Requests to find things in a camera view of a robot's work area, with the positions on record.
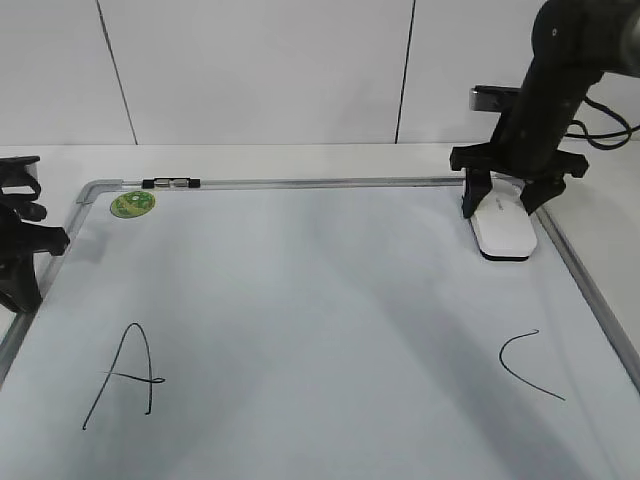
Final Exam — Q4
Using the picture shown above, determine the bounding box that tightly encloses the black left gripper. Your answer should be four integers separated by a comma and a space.
1, 155, 69, 313

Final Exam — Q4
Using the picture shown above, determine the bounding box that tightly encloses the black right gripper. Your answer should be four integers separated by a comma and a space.
449, 91, 588, 218

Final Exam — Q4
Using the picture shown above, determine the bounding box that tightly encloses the white whiteboard eraser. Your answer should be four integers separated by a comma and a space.
470, 179, 538, 262

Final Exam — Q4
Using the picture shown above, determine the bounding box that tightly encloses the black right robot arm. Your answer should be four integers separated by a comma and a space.
450, 1, 639, 219

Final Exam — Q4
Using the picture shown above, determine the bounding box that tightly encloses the green round magnet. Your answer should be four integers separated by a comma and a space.
110, 191, 156, 219

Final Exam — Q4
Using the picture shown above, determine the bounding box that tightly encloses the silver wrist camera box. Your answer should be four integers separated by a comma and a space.
469, 85, 520, 113

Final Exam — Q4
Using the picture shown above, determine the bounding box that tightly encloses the black cable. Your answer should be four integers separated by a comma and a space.
563, 97, 640, 150

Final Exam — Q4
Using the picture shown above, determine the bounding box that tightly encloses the white whiteboard with aluminium frame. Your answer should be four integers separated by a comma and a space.
1, 178, 639, 479

